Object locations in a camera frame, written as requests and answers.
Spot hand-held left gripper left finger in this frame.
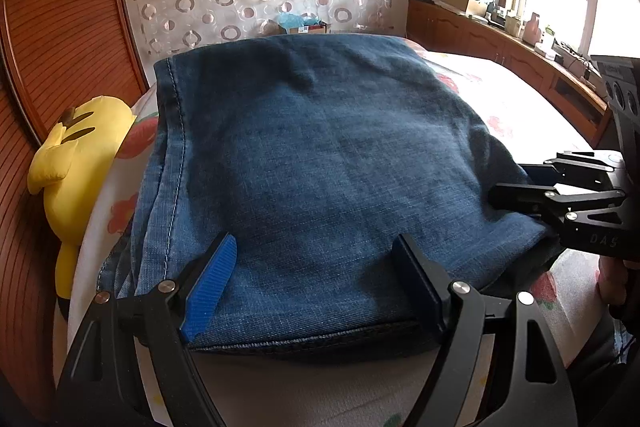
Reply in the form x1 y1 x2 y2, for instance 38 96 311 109
52 232 238 427

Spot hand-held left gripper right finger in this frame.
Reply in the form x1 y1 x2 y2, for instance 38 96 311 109
391 233 581 427

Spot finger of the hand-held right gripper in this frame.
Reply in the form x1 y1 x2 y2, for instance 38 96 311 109
487 183 628 229
520 151 627 188

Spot blue denim pants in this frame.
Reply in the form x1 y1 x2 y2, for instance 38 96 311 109
97 33 561 355

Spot person's right hand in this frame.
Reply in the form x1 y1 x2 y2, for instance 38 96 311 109
597 257 640 322

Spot white floral bed sheet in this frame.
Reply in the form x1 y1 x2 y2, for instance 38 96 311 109
65 42 640 427

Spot pink bottle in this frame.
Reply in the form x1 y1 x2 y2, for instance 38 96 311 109
522 13 544 46

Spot long wooden cabinet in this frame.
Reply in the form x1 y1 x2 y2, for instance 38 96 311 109
406 0 613 148

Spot yellow plush toy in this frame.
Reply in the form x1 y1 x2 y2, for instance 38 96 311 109
27 94 138 323

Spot open cardboard box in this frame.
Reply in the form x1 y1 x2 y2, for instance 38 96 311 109
440 0 491 16

